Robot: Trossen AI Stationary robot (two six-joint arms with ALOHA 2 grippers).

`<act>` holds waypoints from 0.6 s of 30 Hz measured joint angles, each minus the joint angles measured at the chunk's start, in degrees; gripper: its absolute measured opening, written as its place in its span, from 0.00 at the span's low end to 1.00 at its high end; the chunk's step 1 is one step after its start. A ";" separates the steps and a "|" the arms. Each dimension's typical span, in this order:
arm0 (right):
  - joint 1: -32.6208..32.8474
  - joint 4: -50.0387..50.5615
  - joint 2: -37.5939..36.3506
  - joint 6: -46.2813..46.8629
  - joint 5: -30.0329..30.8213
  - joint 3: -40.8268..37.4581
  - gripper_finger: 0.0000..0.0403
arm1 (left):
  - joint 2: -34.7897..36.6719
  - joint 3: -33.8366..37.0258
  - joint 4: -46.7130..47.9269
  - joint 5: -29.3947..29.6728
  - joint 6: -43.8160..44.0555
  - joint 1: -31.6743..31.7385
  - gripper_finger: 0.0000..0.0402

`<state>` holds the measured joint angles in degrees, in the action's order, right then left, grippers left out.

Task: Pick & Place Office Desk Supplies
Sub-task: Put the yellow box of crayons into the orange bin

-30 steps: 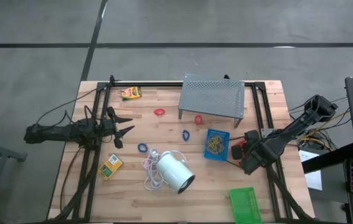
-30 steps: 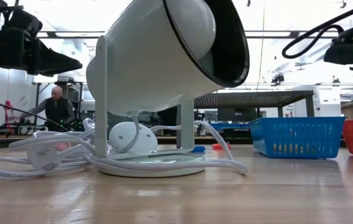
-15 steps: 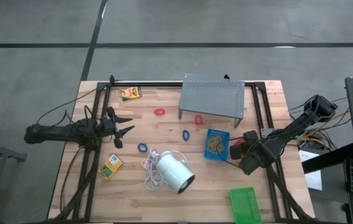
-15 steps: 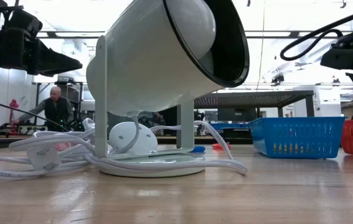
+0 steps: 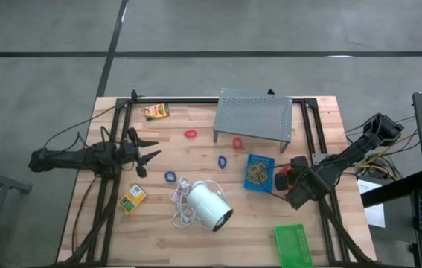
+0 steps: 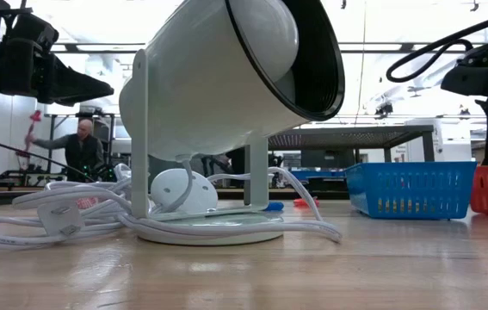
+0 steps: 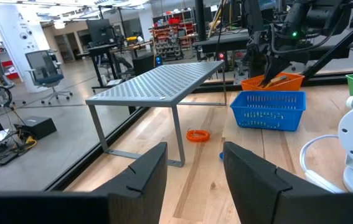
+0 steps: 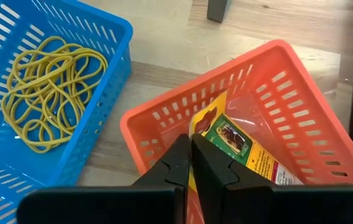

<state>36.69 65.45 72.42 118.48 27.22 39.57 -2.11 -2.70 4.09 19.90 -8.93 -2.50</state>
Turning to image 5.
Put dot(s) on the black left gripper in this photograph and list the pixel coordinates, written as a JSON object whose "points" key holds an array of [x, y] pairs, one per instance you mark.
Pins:
{"points": [[130, 152]]}

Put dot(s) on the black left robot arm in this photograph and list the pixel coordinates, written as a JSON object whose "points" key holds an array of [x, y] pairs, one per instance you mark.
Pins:
{"points": [[65, 158]]}

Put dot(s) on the orange spiral wrist coil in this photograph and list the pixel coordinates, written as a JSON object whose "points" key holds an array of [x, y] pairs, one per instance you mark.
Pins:
{"points": [[234, 143], [185, 134]]}

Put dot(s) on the green plastic basket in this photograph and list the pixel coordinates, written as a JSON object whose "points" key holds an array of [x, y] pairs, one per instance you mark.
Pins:
{"points": [[292, 245]]}

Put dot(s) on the blue spiral wrist coil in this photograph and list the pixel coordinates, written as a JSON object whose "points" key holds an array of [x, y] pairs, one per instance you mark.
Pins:
{"points": [[219, 162], [166, 177]]}

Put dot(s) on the orange plastic basket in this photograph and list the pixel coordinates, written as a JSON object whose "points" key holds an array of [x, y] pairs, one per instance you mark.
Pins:
{"points": [[287, 171]]}

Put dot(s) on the blue plastic basket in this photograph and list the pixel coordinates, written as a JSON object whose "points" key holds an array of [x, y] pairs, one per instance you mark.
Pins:
{"points": [[266, 160]]}

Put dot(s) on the long yellow rubber band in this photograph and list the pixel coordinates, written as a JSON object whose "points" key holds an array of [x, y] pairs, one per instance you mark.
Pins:
{"points": [[257, 169]]}

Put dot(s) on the grey perforated metal shelf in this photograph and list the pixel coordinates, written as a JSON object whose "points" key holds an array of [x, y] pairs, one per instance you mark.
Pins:
{"points": [[253, 115]]}

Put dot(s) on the yellow and green card box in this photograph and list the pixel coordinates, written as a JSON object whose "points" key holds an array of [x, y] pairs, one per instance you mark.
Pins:
{"points": [[131, 200]]}

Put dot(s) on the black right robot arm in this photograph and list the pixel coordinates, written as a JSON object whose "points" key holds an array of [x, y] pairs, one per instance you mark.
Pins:
{"points": [[344, 156]]}

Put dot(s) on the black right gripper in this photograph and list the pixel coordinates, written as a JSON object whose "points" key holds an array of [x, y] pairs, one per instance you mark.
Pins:
{"points": [[299, 162]]}

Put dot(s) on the black side desk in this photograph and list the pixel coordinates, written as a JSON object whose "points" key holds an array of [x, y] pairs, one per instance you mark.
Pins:
{"points": [[389, 191]]}

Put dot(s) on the yellow crayon box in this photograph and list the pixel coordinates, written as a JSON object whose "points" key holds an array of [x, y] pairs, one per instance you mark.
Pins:
{"points": [[156, 111]]}

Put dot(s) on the white spotlight lamp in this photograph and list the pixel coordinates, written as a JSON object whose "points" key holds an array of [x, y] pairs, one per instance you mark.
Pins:
{"points": [[207, 203]]}

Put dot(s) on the white paper sheet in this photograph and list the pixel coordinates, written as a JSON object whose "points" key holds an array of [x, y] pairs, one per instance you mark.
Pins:
{"points": [[374, 212]]}

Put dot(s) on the black aluminium rig frame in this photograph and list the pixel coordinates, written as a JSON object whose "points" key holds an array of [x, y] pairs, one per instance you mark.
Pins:
{"points": [[177, 100]]}

